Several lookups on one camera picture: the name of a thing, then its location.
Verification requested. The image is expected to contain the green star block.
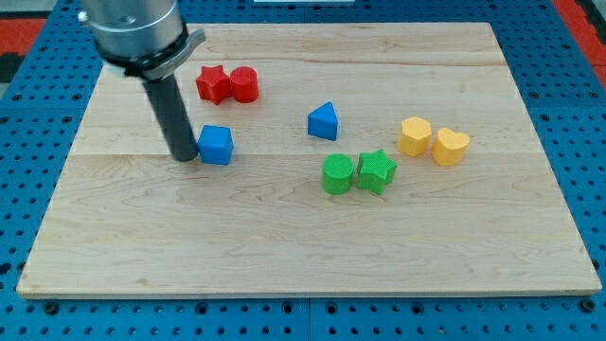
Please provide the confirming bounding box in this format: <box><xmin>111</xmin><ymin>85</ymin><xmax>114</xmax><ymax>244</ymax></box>
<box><xmin>357</xmin><ymin>149</ymin><xmax>398</xmax><ymax>195</ymax></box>

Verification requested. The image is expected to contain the yellow heart block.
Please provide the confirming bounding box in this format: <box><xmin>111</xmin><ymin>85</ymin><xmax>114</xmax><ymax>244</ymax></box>
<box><xmin>431</xmin><ymin>128</ymin><xmax>471</xmax><ymax>167</ymax></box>

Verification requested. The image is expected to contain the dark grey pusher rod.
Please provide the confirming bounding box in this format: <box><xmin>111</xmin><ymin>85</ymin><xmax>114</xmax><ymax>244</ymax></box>
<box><xmin>143</xmin><ymin>75</ymin><xmax>198</xmax><ymax>162</ymax></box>

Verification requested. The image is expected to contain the yellow hexagon block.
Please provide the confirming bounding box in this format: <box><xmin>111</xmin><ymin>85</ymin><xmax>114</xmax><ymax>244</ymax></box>
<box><xmin>397</xmin><ymin>117</ymin><xmax>432</xmax><ymax>156</ymax></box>

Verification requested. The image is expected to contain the red star block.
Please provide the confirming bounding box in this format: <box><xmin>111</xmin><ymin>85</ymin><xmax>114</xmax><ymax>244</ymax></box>
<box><xmin>195</xmin><ymin>65</ymin><xmax>231</xmax><ymax>105</ymax></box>

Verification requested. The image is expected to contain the blue cube block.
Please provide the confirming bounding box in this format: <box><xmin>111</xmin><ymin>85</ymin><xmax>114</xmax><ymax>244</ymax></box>
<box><xmin>198</xmin><ymin>125</ymin><xmax>234</xmax><ymax>166</ymax></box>

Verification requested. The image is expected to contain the blue triangular prism block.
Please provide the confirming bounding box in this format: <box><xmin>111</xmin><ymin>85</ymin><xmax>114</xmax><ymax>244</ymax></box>
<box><xmin>307</xmin><ymin>101</ymin><xmax>339</xmax><ymax>141</ymax></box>

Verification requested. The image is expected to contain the green cylinder block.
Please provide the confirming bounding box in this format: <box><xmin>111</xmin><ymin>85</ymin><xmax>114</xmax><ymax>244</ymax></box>
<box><xmin>322</xmin><ymin>153</ymin><xmax>354</xmax><ymax>195</ymax></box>

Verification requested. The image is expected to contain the light wooden board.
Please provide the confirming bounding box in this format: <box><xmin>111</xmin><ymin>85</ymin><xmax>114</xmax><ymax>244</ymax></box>
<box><xmin>17</xmin><ymin>23</ymin><xmax>601</xmax><ymax>299</ymax></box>

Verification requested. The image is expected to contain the red cylinder block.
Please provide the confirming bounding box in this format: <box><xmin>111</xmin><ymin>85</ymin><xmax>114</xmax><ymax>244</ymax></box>
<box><xmin>230</xmin><ymin>66</ymin><xmax>259</xmax><ymax>103</ymax></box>

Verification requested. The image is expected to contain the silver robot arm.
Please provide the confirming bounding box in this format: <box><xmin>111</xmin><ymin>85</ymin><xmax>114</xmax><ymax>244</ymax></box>
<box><xmin>78</xmin><ymin>0</ymin><xmax>205</xmax><ymax>81</ymax></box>

